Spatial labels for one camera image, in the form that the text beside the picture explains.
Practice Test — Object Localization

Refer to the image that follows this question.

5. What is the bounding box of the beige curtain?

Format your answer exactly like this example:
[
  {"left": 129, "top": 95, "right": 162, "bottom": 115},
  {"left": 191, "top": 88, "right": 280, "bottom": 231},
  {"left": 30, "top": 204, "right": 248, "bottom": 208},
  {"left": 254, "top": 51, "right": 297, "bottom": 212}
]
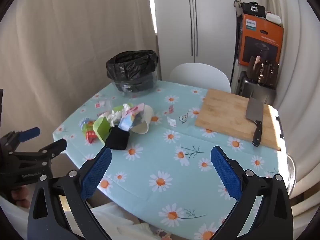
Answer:
[{"left": 0, "top": 0, "right": 162, "bottom": 170}]

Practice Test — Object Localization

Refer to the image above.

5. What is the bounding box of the pink and white wrapper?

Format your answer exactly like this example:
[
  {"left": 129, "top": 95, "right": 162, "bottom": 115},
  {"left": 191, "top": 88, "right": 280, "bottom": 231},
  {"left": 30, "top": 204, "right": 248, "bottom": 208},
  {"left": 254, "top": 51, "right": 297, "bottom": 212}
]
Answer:
[{"left": 129, "top": 102, "right": 145, "bottom": 113}]

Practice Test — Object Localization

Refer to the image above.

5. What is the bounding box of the white paper cup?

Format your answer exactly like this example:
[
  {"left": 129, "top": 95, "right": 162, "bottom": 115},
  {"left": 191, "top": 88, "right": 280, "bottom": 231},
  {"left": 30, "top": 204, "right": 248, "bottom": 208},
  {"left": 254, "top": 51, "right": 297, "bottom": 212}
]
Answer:
[{"left": 130, "top": 104, "right": 154, "bottom": 134}]

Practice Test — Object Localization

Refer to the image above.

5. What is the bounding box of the blue and white wrapper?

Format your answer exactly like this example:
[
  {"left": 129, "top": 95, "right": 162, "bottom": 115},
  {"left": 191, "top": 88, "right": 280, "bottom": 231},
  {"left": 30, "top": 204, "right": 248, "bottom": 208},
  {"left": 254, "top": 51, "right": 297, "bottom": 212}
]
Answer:
[{"left": 119, "top": 116, "right": 136, "bottom": 132}]

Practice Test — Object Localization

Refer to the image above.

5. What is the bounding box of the person's white clothing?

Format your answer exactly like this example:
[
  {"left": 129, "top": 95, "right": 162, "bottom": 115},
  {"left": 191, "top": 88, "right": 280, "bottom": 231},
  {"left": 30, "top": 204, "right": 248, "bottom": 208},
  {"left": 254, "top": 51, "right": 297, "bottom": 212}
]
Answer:
[{"left": 62, "top": 200, "right": 175, "bottom": 240}]

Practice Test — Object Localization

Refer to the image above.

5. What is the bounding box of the clear plastic bin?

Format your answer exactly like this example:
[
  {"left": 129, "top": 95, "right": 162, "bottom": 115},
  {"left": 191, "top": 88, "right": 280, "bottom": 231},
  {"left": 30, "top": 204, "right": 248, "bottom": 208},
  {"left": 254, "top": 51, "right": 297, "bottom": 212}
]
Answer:
[{"left": 110, "top": 70, "right": 158, "bottom": 98}]

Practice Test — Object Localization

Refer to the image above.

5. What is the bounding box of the black pouch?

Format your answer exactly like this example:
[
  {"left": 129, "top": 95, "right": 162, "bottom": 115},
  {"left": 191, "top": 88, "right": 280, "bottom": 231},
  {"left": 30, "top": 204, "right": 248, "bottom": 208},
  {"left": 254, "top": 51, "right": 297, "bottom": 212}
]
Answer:
[{"left": 240, "top": 2, "right": 267, "bottom": 18}]

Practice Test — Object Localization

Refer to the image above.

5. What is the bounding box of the red and green snack wrapper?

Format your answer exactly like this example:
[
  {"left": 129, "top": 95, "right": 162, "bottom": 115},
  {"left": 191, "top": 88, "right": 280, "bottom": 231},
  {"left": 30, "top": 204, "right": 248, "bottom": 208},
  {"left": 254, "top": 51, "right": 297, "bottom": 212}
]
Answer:
[{"left": 80, "top": 119, "right": 98, "bottom": 144}]

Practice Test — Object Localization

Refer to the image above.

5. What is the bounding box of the dark suitcase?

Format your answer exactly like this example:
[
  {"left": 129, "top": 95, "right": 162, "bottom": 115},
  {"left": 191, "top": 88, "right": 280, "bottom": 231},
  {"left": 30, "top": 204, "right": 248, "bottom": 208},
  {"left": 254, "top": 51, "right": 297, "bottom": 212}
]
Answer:
[{"left": 231, "top": 70, "right": 277, "bottom": 105}]

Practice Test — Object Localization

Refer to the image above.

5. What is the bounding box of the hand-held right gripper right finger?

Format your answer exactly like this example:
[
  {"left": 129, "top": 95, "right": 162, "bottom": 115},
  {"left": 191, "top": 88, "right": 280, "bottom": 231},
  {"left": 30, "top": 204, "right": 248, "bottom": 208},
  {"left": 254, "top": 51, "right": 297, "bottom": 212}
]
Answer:
[{"left": 210, "top": 145, "right": 293, "bottom": 240}]

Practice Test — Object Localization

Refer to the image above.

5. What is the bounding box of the white case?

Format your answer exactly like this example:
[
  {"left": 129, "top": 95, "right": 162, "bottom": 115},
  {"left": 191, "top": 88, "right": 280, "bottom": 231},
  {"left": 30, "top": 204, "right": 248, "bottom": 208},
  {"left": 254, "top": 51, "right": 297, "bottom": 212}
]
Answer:
[{"left": 265, "top": 12, "right": 281, "bottom": 23}]

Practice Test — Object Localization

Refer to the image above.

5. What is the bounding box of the white chair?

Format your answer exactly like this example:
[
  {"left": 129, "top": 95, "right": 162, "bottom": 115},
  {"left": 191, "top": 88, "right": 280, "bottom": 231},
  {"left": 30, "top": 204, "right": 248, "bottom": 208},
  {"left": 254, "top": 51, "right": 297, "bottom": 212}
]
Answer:
[{"left": 169, "top": 62, "right": 231, "bottom": 93}]

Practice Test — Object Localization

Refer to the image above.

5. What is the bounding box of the brown handbag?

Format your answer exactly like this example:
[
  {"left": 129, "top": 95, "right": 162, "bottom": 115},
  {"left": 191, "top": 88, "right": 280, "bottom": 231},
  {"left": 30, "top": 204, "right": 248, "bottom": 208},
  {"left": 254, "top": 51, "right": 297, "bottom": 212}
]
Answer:
[{"left": 247, "top": 55, "right": 280, "bottom": 88}]

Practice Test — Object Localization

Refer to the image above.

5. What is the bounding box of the white curtain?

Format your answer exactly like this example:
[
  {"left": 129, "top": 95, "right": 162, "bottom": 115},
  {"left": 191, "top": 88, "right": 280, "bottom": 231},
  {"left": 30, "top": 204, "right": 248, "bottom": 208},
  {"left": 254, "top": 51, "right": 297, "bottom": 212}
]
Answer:
[{"left": 265, "top": 0, "right": 320, "bottom": 205}]

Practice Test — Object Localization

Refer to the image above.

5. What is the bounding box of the black cloth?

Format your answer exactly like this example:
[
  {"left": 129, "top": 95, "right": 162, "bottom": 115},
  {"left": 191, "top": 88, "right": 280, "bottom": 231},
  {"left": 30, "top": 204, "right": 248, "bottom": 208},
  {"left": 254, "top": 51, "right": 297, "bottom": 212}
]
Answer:
[{"left": 105, "top": 126, "right": 130, "bottom": 151}]

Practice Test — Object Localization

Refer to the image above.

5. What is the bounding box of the white tissue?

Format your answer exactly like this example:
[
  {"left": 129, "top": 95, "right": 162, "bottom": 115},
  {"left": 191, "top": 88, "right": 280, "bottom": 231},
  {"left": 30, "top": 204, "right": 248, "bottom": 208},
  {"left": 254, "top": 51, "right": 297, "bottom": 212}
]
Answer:
[{"left": 99, "top": 104, "right": 135, "bottom": 127}]

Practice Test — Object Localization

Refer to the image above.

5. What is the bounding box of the orange cardboard box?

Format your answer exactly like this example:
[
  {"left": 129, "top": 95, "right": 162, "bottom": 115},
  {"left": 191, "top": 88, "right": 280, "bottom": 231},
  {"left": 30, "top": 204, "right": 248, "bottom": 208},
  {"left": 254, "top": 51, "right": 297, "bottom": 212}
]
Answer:
[{"left": 237, "top": 14, "right": 284, "bottom": 67}]

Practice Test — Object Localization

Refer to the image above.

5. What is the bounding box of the person's left hand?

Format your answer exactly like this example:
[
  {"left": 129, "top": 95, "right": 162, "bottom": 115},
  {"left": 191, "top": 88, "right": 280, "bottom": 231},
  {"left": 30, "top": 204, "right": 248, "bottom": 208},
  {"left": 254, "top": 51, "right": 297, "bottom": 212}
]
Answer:
[{"left": 10, "top": 187, "right": 32, "bottom": 208}]

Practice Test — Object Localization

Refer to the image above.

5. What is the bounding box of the cleaver with black handle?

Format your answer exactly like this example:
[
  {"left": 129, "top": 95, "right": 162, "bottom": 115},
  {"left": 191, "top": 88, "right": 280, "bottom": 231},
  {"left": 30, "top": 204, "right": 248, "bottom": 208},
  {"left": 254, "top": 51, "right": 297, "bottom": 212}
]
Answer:
[{"left": 245, "top": 97, "right": 265, "bottom": 147}]

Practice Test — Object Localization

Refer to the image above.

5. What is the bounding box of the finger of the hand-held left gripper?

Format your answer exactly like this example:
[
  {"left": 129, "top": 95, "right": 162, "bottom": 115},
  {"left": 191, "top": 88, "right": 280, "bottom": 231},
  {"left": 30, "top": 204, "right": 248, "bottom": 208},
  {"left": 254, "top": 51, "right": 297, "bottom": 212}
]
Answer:
[
  {"left": 0, "top": 127, "right": 40, "bottom": 155},
  {"left": 9, "top": 138, "right": 68, "bottom": 167}
]

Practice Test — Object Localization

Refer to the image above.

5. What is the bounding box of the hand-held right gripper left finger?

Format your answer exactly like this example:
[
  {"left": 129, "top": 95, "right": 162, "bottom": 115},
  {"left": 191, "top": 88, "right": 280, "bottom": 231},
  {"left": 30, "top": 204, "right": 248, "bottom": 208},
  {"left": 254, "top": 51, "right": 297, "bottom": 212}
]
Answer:
[{"left": 27, "top": 146, "right": 112, "bottom": 240}]

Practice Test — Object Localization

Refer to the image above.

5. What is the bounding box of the bin with black bag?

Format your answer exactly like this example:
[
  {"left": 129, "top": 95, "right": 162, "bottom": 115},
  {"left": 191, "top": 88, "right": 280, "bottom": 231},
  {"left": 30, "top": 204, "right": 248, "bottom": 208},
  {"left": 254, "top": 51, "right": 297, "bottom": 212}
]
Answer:
[{"left": 106, "top": 50, "right": 159, "bottom": 93}]

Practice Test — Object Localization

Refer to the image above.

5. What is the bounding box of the bamboo cutting board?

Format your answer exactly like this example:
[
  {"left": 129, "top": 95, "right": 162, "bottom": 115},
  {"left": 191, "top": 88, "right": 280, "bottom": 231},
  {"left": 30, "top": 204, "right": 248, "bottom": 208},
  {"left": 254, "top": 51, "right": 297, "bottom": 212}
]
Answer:
[{"left": 195, "top": 88, "right": 282, "bottom": 151}]

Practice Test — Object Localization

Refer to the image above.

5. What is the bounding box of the white wardrobe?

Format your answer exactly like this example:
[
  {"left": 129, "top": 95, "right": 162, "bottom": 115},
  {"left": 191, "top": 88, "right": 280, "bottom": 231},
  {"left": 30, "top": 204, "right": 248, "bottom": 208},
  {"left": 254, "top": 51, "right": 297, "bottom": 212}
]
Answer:
[{"left": 152, "top": 0, "right": 237, "bottom": 64}]

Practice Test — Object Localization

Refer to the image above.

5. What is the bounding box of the daisy print tablecloth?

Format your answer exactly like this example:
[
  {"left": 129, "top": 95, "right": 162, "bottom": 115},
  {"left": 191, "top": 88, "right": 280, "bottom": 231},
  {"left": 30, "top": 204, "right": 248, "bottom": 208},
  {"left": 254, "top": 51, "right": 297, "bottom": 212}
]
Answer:
[{"left": 52, "top": 80, "right": 290, "bottom": 240}]

